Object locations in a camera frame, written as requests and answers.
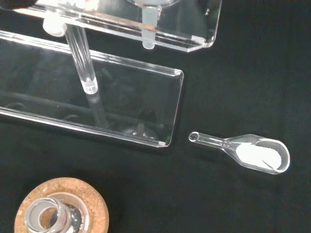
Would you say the clear plastic funnel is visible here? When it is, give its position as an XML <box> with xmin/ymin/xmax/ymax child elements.
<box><xmin>125</xmin><ymin>0</ymin><xmax>182</xmax><ymax>50</ymax></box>

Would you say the clear funnel stand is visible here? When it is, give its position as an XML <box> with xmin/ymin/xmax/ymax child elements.
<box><xmin>0</xmin><ymin>0</ymin><xmax>223</xmax><ymax>148</ymax></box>

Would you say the glass weighing funnel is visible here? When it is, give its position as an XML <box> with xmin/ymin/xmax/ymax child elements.
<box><xmin>188</xmin><ymin>131</ymin><xmax>291</xmax><ymax>176</ymax></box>

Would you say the black cloth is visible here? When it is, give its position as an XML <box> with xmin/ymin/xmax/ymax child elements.
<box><xmin>0</xmin><ymin>0</ymin><xmax>311</xmax><ymax>233</ymax></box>

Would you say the small round-bottom flask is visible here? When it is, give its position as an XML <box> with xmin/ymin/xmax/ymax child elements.
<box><xmin>23</xmin><ymin>191</ymin><xmax>86</xmax><ymax>233</ymax></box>

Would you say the cork ring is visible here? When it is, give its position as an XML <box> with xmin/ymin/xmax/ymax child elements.
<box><xmin>14</xmin><ymin>177</ymin><xmax>110</xmax><ymax>233</ymax></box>

